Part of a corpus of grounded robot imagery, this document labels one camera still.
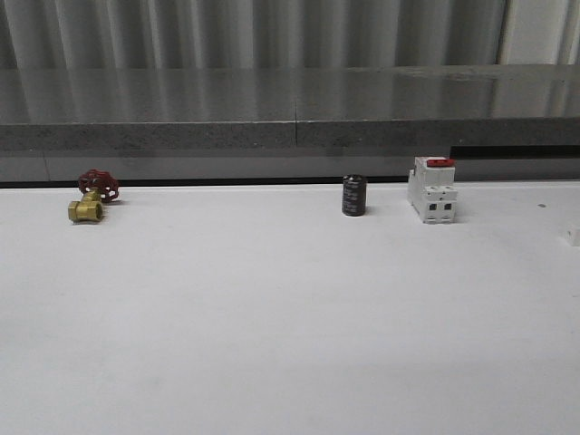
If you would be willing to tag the black cylindrical capacitor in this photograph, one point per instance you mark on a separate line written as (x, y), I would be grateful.
(354, 195)

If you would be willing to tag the grey stone counter ledge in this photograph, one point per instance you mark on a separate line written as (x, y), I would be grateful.
(401, 111)

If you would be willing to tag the brass valve red handwheel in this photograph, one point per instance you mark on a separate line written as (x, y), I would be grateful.
(98, 188)

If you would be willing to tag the white plastic block at edge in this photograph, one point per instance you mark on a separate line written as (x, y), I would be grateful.
(572, 236)

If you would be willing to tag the white circuit breaker red switch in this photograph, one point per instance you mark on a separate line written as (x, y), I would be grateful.
(431, 189)

